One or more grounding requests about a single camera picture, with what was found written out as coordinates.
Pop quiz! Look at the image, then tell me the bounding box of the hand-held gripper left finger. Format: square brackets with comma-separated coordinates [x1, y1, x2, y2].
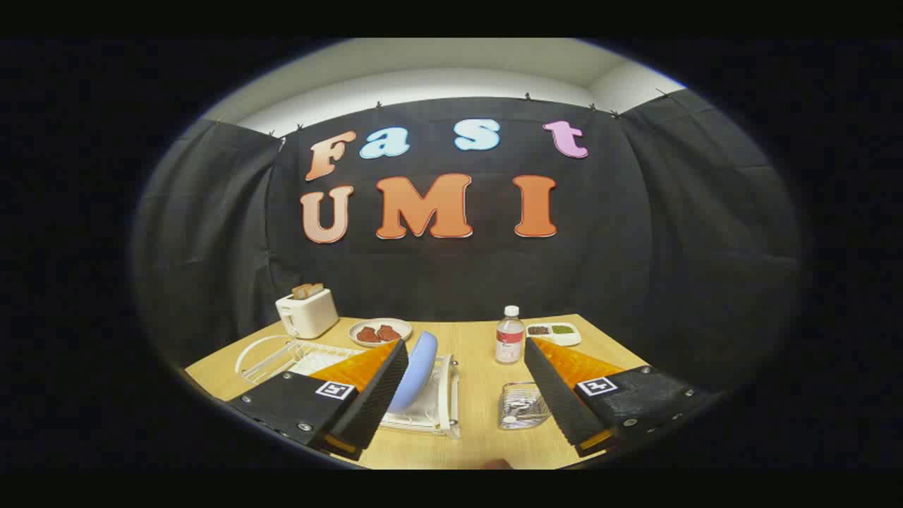
[226, 339, 410, 461]

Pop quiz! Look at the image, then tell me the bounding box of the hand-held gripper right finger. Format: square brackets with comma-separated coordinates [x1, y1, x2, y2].
[523, 337, 720, 458]

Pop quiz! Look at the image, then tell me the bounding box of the metal wire basket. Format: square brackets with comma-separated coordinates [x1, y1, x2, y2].
[498, 382, 552, 430]

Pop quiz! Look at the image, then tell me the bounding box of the blue plate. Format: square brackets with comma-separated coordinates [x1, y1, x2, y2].
[387, 332, 439, 414]

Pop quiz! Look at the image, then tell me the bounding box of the white wire dish rack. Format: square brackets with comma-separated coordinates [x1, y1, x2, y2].
[234, 334, 461, 440]

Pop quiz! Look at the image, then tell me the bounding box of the white oval plate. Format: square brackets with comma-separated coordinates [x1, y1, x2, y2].
[349, 317, 413, 348]

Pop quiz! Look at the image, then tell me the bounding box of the white ribbed drain tray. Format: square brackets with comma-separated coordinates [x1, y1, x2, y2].
[289, 346, 445, 428]

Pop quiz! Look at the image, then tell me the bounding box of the white divided condiment tray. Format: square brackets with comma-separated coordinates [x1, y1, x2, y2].
[526, 322, 583, 347]

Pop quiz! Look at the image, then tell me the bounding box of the clear bottle red label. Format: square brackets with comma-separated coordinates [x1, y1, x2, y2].
[495, 306, 526, 365]

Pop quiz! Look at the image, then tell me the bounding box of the white toaster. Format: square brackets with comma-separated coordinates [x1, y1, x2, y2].
[275, 288, 340, 340]

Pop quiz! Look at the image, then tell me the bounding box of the black backdrop cloth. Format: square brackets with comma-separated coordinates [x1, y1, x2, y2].
[131, 90, 801, 396]

